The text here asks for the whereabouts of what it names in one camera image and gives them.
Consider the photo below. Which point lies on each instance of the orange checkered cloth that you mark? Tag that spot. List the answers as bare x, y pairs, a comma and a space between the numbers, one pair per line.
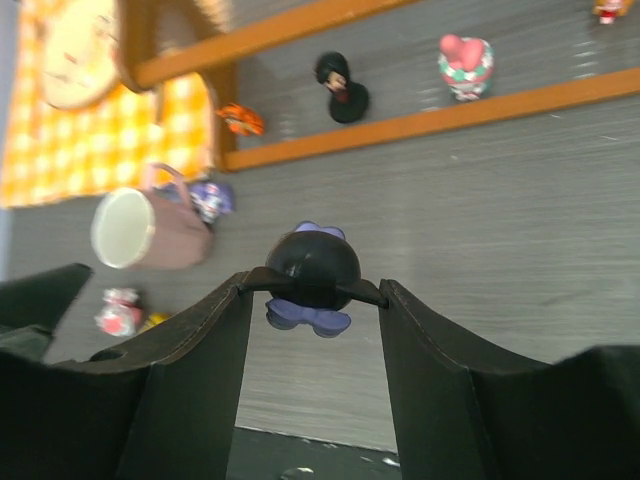
51, 155

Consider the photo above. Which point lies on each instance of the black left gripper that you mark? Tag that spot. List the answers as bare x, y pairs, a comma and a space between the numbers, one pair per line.
32, 308

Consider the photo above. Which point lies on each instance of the black haired girl figurine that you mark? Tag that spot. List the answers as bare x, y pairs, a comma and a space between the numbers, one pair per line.
349, 100

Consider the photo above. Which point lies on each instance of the pink white round figurine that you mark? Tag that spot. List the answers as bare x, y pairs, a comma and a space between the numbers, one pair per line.
121, 314

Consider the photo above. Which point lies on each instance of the yellow minion figurine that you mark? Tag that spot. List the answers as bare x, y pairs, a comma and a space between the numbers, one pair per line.
152, 320

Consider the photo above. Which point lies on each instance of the purple bunny figurine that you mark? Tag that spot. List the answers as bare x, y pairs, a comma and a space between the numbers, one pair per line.
210, 201

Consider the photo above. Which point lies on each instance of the pink My Melody figurine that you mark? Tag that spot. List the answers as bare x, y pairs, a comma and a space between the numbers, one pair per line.
466, 65

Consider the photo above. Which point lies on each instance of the decorated ceramic plate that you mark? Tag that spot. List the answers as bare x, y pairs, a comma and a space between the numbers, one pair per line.
78, 59

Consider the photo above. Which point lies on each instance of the pink mug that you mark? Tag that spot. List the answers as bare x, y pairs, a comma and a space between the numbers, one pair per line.
136, 227

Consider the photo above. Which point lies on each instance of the black purple Kuromi figurine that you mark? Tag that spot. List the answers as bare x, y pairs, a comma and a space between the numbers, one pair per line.
312, 273

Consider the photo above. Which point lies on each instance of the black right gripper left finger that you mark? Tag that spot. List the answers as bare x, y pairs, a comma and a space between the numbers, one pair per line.
161, 405

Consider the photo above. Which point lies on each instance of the orange tiger figurine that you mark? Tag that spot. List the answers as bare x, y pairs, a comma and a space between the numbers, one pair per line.
241, 120

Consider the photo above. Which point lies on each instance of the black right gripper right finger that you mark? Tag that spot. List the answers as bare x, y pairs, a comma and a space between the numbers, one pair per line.
465, 408

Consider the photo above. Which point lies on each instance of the Winnie the Pooh figurine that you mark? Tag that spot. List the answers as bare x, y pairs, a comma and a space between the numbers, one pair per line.
608, 11

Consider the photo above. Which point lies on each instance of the orange wooden shelf rack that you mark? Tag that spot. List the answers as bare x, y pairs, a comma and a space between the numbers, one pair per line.
163, 40

